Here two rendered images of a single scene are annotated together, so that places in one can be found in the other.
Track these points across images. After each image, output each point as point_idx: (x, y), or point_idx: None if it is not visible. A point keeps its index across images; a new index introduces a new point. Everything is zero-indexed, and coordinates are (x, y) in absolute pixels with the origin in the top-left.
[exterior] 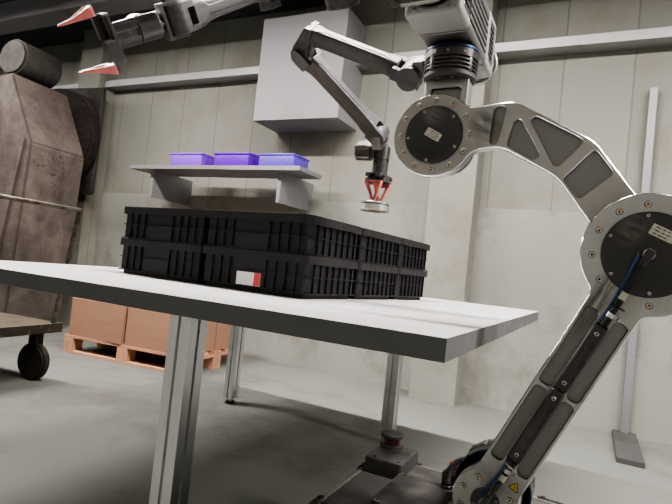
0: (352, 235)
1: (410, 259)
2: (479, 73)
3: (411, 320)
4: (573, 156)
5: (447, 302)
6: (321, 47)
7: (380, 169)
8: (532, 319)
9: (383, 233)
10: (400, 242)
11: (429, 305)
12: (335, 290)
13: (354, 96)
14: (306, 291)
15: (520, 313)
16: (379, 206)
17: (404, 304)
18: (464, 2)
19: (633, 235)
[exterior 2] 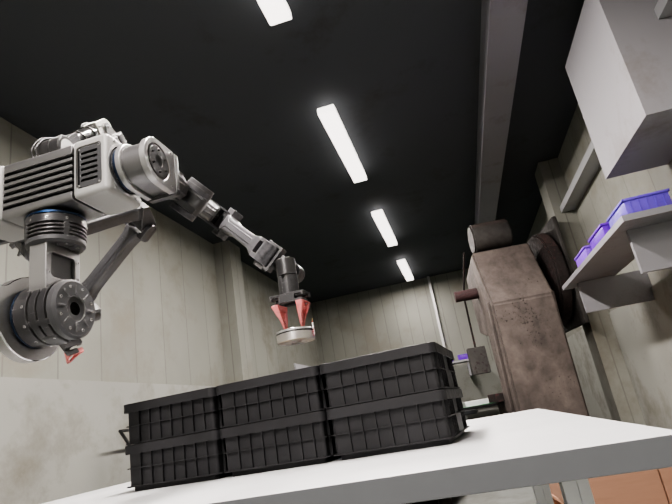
0: (200, 401)
1: (368, 386)
2: (99, 197)
3: None
4: None
5: (482, 442)
6: (207, 218)
7: (279, 290)
8: (509, 478)
9: (260, 377)
10: (320, 372)
11: (284, 475)
12: (183, 473)
13: (242, 233)
14: (135, 483)
15: (383, 475)
16: (278, 338)
17: (234, 481)
18: None
19: None
